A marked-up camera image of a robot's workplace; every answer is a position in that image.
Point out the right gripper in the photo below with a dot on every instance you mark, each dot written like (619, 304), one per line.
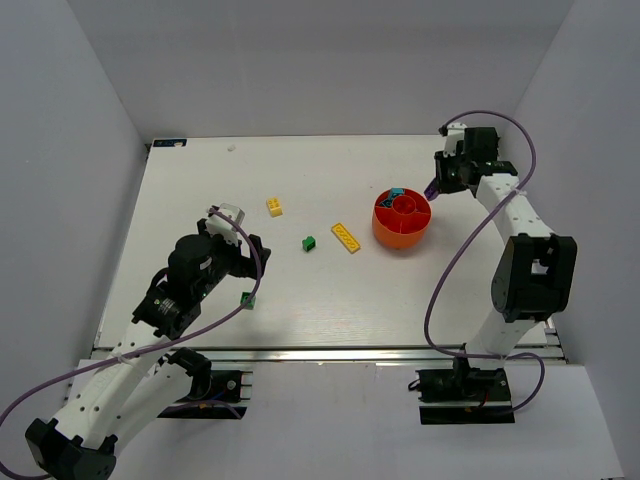
(447, 176)

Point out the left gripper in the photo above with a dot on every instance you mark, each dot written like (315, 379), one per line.
(251, 258)

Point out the purple lego brick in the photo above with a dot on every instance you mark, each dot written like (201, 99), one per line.
(432, 191)

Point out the green lego brick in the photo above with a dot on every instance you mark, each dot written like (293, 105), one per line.
(308, 243)
(248, 300)

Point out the yellow square lego brick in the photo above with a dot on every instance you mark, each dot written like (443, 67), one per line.
(274, 207)

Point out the yellow long lego plate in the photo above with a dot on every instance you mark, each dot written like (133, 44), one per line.
(345, 237)

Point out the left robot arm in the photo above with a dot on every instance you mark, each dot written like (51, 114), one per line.
(147, 371)

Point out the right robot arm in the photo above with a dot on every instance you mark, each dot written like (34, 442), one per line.
(534, 274)

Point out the orange divided round container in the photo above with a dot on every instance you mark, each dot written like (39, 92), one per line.
(404, 224)

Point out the left blue corner label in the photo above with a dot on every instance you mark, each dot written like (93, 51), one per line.
(169, 143)

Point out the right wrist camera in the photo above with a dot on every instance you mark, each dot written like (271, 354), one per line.
(453, 133)

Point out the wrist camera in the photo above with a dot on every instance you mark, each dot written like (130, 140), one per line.
(453, 133)
(222, 220)

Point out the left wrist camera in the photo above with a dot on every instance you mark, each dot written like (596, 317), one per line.
(222, 220)

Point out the aluminium front rail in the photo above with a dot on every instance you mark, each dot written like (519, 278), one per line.
(325, 355)

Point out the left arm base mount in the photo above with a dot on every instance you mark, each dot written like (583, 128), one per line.
(215, 393)

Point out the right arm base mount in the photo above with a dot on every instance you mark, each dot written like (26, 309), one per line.
(462, 395)

